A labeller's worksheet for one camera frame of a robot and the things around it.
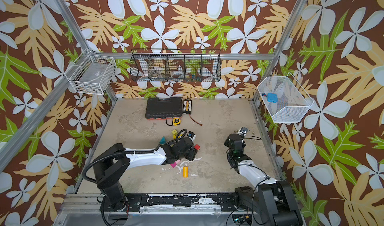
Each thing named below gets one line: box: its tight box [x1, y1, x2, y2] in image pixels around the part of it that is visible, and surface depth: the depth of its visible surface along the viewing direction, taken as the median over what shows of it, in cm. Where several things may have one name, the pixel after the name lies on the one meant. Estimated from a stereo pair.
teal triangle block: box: [159, 136, 167, 145], surface depth 98 cm
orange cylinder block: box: [183, 166, 189, 178], surface depth 86 cm
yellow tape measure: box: [173, 117, 181, 126], surface depth 106 cm
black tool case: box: [145, 97, 183, 121], surface depth 111 cm
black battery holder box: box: [182, 98, 193, 115], surface depth 117 cm
